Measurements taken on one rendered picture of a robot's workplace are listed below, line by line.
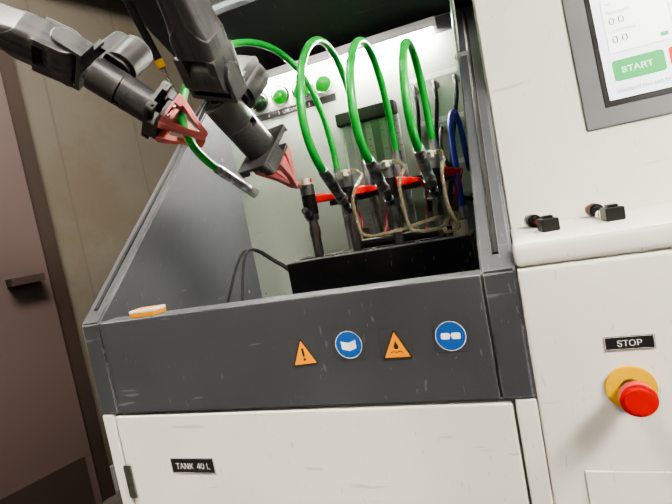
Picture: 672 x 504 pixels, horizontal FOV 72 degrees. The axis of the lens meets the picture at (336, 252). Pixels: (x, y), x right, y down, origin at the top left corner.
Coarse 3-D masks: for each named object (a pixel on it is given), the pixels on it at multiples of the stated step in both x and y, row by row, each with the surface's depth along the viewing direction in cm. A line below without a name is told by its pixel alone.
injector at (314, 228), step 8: (312, 184) 90; (304, 192) 89; (312, 192) 89; (304, 200) 89; (312, 200) 89; (304, 208) 88; (312, 208) 89; (304, 216) 89; (312, 216) 89; (312, 224) 90; (312, 232) 90; (320, 232) 91; (312, 240) 91; (320, 240) 91; (320, 248) 90; (320, 256) 90
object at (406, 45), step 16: (400, 48) 72; (400, 64) 69; (416, 64) 84; (400, 80) 68; (416, 128) 69; (432, 128) 88; (416, 144) 70; (432, 144) 88; (416, 160) 73; (432, 176) 76
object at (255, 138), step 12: (252, 120) 76; (240, 132) 74; (252, 132) 75; (264, 132) 77; (276, 132) 80; (240, 144) 76; (252, 144) 76; (264, 144) 77; (276, 144) 78; (252, 156) 78; (264, 156) 77; (240, 168) 79; (252, 168) 77; (264, 168) 76
